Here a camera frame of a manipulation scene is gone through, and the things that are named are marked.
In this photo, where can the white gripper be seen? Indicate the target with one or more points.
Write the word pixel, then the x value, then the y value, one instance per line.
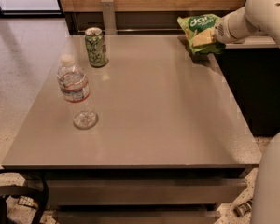
pixel 223 32

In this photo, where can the green rice chip bag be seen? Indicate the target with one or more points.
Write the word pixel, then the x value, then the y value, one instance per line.
pixel 195 24

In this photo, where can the clear plastic water bottle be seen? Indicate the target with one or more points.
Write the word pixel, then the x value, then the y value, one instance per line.
pixel 75 88

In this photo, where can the green soda can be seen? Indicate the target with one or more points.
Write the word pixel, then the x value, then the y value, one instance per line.
pixel 95 46

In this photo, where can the white power strip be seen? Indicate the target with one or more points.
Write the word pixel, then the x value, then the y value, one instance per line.
pixel 244 208

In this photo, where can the upper grey table drawer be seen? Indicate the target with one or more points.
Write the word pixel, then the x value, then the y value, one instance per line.
pixel 138 192

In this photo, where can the grey table drawer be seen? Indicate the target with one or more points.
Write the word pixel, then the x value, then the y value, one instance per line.
pixel 137 217
pixel 138 192

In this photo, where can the black chair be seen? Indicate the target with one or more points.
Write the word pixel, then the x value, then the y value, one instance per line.
pixel 40 196

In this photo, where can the lower grey table drawer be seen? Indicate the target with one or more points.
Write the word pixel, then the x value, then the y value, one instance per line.
pixel 137 217

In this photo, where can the left metal wall bracket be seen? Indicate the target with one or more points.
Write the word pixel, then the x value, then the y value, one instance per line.
pixel 109 17

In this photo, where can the horizontal metal rail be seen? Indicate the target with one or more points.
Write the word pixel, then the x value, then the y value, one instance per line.
pixel 146 31

